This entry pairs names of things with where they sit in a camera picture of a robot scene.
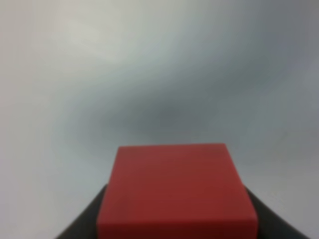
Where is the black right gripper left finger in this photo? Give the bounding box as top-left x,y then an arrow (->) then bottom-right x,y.
57,184 -> 108,239

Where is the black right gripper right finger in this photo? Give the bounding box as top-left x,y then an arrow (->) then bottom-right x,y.
245,187 -> 309,239

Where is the red block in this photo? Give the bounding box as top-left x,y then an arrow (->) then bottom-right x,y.
96,143 -> 258,239

